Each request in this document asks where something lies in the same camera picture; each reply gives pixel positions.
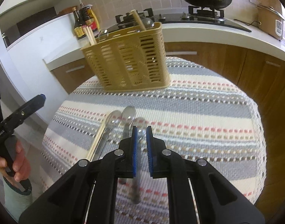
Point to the yellow label sauce bottle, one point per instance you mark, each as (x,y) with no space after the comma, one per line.
(87,15)

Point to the wooden chopstick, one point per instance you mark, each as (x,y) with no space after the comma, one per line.
(95,142)
(138,20)
(98,142)

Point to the person's left hand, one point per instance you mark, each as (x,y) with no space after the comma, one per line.
(21,166)

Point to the chopsticks in basket left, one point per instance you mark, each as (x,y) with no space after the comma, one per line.
(89,33)

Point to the rice cooker with lid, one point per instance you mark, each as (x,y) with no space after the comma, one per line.
(270,21)

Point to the light green sleeve forearm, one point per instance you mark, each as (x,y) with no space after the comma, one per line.
(15,201)

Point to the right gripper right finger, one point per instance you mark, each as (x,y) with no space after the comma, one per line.
(155,146)

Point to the metal spoon in basket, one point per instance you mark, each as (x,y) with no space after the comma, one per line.
(148,23)

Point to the striped woven table cloth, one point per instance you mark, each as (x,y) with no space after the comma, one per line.
(200,115)

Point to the beige plastic utensil basket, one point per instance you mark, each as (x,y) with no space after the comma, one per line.
(130,60)

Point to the black gas stove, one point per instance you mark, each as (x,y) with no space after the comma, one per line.
(193,15)

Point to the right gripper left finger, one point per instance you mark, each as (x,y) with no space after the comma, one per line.
(128,165)

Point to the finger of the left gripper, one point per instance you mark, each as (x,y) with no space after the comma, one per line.
(23,112)

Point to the wooden chopstick in basket back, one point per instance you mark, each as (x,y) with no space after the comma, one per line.
(138,20)

